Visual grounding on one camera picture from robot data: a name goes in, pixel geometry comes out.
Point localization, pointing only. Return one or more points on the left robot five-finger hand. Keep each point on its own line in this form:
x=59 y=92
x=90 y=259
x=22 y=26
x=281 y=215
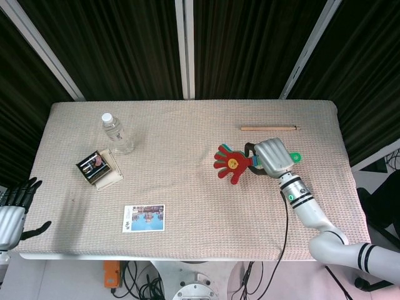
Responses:
x=11 y=223

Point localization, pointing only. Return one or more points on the postcard with blue photo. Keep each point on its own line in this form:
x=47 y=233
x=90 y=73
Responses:
x=143 y=218

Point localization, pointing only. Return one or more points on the beige woven tablecloth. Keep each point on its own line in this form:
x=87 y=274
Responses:
x=193 y=200

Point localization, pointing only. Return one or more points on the white frame foot bar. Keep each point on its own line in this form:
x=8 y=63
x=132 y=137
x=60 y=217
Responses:
x=372 y=161

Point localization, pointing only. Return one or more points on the grey metal frame post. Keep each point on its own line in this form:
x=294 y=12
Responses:
x=47 y=53
x=307 y=53
x=186 y=50

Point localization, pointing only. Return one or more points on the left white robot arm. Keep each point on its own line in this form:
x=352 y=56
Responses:
x=3 y=255

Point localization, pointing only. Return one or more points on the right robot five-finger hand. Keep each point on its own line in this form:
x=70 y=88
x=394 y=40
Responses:
x=274 y=157

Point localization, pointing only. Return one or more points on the small black picture box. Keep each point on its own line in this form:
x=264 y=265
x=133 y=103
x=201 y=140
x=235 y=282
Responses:
x=93 y=167

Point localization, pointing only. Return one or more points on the silver robot base column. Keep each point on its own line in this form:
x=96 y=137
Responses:
x=193 y=281

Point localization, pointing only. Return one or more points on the wooden pencil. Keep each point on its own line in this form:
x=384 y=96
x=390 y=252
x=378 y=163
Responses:
x=268 y=128

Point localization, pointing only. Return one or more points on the black pleated curtain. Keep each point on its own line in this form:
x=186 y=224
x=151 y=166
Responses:
x=22 y=109
x=247 y=47
x=118 y=47
x=365 y=78

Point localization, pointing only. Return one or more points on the cream box lid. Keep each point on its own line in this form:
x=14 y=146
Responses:
x=112 y=176

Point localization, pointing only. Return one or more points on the clear plastic water bottle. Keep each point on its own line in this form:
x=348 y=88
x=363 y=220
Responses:
x=118 y=134

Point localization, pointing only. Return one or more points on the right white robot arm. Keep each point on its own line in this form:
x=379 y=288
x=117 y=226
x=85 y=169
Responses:
x=312 y=215

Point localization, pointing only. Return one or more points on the orange plastic box with cable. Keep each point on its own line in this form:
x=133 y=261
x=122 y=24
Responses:
x=112 y=273

